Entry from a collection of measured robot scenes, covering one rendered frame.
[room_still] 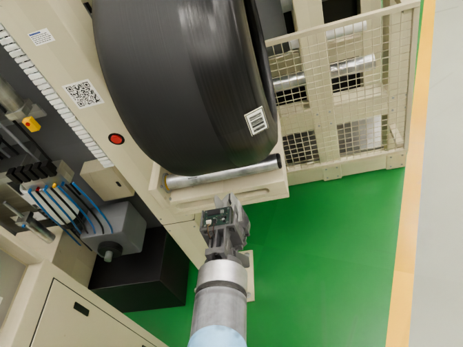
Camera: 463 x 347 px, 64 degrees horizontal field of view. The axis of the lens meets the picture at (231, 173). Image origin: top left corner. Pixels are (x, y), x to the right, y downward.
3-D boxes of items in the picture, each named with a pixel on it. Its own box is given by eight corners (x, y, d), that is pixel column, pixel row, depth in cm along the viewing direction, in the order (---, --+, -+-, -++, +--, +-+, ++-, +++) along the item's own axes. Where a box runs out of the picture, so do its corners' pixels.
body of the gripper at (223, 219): (237, 201, 72) (235, 252, 64) (248, 228, 78) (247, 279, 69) (200, 208, 74) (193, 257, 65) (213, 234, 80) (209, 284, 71)
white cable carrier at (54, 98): (104, 168, 114) (-14, 27, 80) (107, 156, 118) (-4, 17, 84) (117, 165, 113) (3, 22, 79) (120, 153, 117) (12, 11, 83)
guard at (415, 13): (218, 187, 184) (157, 71, 134) (218, 184, 185) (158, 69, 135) (408, 151, 164) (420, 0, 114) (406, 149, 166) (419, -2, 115)
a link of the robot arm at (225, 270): (253, 303, 66) (202, 309, 68) (253, 279, 70) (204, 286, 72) (239, 277, 60) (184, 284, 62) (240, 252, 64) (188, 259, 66)
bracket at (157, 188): (162, 210, 110) (147, 190, 103) (176, 122, 136) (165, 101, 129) (172, 208, 109) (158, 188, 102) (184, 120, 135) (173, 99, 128)
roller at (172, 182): (163, 191, 107) (160, 176, 107) (169, 189, 112) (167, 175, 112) (282, 169, 100) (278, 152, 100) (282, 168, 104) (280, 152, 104)
